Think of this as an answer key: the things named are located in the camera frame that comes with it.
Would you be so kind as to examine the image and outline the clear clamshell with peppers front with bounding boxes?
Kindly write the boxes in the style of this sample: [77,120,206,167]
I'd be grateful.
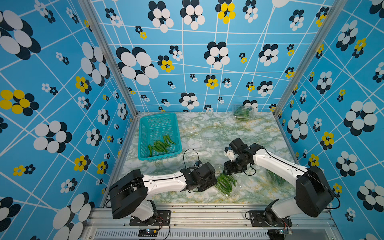
[215,173,241,198]

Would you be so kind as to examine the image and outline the clear clamshell with peppers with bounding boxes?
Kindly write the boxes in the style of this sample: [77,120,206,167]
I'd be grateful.
[215,173,241,198]
[267,170,286,186]
[232,105,254,122]

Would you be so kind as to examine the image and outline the green peppers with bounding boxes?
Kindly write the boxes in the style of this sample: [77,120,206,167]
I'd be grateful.
[148,135,176,157]

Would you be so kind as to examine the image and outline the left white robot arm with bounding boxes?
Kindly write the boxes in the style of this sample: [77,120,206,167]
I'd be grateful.
[109,161,218,226]

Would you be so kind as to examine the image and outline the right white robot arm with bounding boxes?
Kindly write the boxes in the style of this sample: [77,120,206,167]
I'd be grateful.
[224,138,337,226]

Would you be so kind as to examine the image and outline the clear clamshell with peppers right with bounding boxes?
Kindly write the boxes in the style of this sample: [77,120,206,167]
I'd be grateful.
[267,170,286,186]

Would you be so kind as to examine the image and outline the clear clamshell with peppers back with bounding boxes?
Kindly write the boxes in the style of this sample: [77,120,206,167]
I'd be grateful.
[232,105,254,122]

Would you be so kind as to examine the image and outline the teal plastic basket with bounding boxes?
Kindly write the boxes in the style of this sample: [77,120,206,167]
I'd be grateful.
[138,113,182,162]

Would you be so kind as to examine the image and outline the right controller board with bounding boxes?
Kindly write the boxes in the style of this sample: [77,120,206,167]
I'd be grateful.
[268,230,293,240]

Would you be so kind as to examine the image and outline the controller board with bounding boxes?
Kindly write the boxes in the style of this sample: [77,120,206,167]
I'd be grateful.
[268,230,293,240]
[138,229,159,240]

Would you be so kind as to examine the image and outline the left controller board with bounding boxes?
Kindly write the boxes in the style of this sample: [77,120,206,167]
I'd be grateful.
[138,229,159,240]

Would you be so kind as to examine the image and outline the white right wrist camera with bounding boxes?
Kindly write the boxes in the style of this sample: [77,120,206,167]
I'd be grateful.
[224,147,237,162]

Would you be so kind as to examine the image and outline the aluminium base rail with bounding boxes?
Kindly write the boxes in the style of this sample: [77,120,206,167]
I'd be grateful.
[81,204,342,240]

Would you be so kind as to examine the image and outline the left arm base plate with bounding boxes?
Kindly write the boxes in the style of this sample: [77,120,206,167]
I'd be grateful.
[130,210,171,227]

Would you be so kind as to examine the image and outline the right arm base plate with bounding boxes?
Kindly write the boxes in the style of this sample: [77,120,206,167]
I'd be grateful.
[247,211,293,227]

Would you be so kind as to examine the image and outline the aluminium frame post left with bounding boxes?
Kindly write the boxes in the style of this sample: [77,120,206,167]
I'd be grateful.
[77,0,139,116]

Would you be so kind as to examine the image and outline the aluminium frame post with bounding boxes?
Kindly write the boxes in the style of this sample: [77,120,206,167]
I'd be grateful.
[274,0,348,120]
[77,0,139,116]

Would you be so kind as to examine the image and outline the aluminium frame post right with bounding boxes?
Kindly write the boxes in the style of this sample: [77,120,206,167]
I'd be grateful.
[274,0,348,120]

